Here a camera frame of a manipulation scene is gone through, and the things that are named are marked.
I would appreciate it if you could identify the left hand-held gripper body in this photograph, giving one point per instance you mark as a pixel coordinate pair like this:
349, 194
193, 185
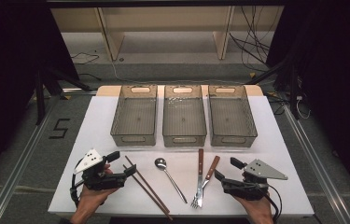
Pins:
101, 182

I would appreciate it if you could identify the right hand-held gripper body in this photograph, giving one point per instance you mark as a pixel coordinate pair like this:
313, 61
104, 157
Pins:
247, 188

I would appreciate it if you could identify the brown wooden chopstick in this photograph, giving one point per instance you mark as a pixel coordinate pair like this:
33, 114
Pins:
151, 189
155, 199

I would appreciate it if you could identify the steel spoon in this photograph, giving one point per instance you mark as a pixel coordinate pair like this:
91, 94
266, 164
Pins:
160, 163

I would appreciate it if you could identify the grey transparent plastic bin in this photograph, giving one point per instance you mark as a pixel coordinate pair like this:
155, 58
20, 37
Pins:
231, 119
184, 119
135, 118

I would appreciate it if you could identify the person's left hand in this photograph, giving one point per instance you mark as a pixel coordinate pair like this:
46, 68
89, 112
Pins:
91, 199

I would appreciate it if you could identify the person's right hand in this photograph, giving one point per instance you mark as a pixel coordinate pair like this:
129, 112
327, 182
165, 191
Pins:
258, 208

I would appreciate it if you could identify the white table sheet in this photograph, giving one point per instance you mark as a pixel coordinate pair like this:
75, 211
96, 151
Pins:
256, 149

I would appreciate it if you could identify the black metal stand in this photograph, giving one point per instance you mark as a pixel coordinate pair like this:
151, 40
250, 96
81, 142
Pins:
292, 90
40, 99

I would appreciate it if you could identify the black curtain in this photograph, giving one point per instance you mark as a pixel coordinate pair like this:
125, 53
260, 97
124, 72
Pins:
334, 77
7, 77

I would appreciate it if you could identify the beige wooden shelf unit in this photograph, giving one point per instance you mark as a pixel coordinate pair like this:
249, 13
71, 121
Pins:
163, 18

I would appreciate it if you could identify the aluminium floor rail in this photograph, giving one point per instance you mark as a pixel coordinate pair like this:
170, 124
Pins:
20, 168
315, 168

